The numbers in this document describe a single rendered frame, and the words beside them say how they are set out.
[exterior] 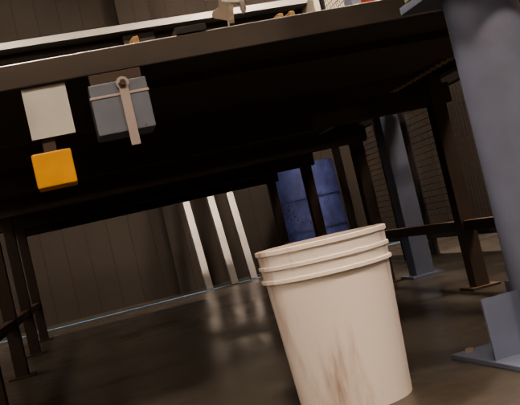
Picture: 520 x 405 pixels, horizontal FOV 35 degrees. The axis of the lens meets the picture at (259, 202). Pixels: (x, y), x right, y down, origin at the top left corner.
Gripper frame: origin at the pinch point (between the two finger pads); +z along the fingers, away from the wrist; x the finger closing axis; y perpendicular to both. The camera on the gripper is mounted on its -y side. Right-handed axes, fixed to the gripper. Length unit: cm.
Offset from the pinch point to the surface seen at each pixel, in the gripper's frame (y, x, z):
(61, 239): 37, -550, 22
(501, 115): -38, 49, 44
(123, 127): 40, 21, 25
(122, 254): -13, -550, 48
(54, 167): 58, 20, 31
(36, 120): 59, 17, 19
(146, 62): 31.2, 20.1, 10.7
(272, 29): -0.4, 22.0, 8.7
